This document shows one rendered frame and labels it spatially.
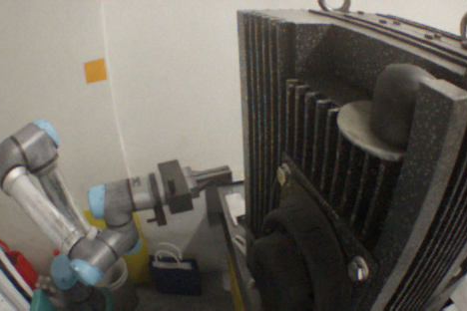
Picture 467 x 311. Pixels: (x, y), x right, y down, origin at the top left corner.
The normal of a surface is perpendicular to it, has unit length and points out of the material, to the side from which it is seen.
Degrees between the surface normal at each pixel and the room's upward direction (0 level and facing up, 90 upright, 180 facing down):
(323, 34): 90
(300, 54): 90
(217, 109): 90
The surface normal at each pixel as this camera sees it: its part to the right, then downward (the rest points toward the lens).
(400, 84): -0.68, -0.07
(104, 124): 0.18, 0.52
